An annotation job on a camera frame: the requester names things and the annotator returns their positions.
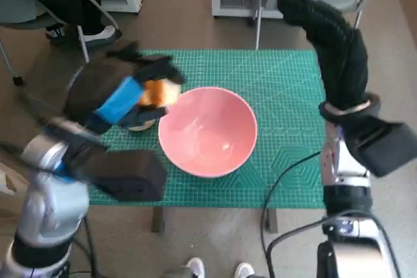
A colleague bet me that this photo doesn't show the long toy bread loaf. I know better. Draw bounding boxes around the long toy bread loaf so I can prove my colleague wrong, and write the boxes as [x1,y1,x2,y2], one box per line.
[139,79,182,108]

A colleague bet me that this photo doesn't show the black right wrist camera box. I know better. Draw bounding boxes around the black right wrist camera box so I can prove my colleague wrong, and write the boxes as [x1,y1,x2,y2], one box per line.
[350,121,417,178]

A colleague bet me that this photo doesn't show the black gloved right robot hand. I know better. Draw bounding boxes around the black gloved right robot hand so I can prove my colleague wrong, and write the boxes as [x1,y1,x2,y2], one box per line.
[276,0,371,111]

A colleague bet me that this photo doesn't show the green cutting mat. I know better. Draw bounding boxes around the green cutting mat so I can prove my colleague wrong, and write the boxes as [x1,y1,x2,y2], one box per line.
[87,49,326,209]

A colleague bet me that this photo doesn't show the dark table leg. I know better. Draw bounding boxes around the dark table leg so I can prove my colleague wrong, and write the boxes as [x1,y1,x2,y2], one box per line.
[152,208,166,234]
[266,208,278,233]

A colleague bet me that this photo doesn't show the round toy bread bun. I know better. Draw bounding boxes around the round toy bread bun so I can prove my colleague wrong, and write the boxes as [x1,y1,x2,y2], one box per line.
[128,118,156,132]

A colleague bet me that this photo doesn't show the pink bowl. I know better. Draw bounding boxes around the pink bowl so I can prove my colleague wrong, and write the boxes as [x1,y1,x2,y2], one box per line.
[158,87,258,178]

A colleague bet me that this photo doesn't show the grey padded chair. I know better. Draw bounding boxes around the grey padded chair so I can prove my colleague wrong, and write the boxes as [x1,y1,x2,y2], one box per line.
[0,0,120,87]

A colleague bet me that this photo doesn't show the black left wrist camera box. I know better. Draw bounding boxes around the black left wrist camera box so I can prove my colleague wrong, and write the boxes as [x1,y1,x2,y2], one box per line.
[84,149,167,202]

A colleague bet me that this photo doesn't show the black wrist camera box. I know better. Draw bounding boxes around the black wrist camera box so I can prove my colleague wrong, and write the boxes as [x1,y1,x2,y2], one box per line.
[350,121,417,178]
[84,149,167,202]

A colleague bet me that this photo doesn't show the person with white shoes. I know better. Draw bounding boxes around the person with white shoes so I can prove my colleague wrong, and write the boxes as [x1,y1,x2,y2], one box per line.
[165,257,271,278]

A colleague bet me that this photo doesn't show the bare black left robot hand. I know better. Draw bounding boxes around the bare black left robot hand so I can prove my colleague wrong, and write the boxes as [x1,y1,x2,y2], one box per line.
[63,42,188,134]

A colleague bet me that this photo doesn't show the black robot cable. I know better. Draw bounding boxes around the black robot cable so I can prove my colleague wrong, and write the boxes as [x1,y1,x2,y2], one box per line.
[73,215,99,278]
[265,215,326,278]
[260,150,323,278]

